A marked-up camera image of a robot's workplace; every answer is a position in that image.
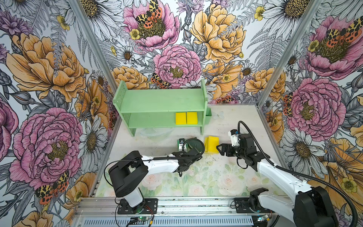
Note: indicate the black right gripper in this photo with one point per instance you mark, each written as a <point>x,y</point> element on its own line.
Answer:
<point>224,145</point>

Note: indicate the small yellow sponge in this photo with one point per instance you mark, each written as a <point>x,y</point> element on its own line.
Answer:
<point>181,118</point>

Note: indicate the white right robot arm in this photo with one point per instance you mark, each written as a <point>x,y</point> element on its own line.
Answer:
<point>305,205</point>

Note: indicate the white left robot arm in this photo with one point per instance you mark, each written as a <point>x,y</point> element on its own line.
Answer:
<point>126,174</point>

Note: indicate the green metal shelf unit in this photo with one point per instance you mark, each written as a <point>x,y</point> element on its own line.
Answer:
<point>157,108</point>

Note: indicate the dark green scrub sponge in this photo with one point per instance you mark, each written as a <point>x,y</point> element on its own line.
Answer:
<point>196,145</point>

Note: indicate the large yellow sponge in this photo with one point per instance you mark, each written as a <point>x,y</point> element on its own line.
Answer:
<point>211,143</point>

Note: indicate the green circuit board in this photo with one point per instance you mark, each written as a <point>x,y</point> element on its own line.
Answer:
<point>139,219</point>

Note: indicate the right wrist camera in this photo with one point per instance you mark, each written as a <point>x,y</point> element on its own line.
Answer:
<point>234,137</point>

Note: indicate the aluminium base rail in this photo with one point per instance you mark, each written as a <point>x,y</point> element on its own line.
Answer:
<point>174,212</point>

